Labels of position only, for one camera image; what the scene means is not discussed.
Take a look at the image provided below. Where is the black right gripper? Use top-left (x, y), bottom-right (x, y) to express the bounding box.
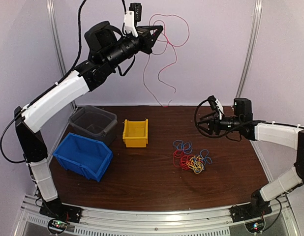
top-left (196, 111), bottom-right (243, 135)

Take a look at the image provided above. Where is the long red cable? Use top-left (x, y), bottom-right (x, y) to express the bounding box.
top-left (142, 14), bottom-right (190, 108)

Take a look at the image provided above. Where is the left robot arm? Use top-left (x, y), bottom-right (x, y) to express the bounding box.
top-left (15, 21), bottom-right (164, 218)

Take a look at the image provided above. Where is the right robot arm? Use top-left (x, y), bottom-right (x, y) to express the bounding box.
top-left (194, 95), bottom-right (304, 217)

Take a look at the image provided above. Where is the yellow plastic bin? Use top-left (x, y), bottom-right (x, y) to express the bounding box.
top-left (122, 119), bottom-right (149, 148)

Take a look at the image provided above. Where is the clear grey plastic tub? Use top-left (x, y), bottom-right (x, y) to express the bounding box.
top-left (68, 105), bottom-right (118, 146)

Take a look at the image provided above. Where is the blue plastic bin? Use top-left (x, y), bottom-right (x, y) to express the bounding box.
top-left (53, 133), bottom-right (113, 182)

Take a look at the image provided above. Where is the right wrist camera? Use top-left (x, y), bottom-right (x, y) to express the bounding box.
top-left (208, 95), bottom-right (224, 120)

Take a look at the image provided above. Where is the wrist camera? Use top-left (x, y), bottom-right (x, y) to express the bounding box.
top-left (208, 95), bottom-right (224, 120)
top-left (122, 1), bottom-right (142, 37)

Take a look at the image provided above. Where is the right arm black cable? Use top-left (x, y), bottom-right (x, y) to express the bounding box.
top-left (193, 98), bottom-right (243, 142)

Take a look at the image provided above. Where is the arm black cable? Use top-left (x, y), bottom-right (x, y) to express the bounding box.
top-left (0, 0), bottom-right (128, 164)
top-left (193, 98), bottom-right (243, 142)

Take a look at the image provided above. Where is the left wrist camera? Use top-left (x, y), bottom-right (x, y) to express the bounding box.
top-left (122, 1), bottom-right (142, 37)

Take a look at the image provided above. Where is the yellow cable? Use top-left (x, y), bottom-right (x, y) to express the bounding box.
top-left (186, 154), bottom-right (206, 174)

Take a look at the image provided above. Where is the right corner aluminium post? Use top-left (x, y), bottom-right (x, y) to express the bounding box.
top-left (235, 0), bottom-right (263, 97)

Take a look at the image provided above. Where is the corner aluminium post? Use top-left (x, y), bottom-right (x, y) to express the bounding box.
top-left (235, 0), bottom-right (263, 97)
top-left (46, 0), bottom-right (77, 109)

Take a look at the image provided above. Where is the left corner aluminium post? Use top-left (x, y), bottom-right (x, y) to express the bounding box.
top-left (46, 0), bottom-right (77, 109)

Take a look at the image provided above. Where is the front aluminium rail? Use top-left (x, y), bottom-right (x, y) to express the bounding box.
top-left (12, 195), bottom-right (301, 236)

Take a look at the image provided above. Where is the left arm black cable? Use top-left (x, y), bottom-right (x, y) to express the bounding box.
top-left (0, 0), bottom-right (128, 164)

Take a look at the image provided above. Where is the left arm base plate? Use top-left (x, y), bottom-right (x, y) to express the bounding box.
top-left (39, 199), bottom-right (82, 223)

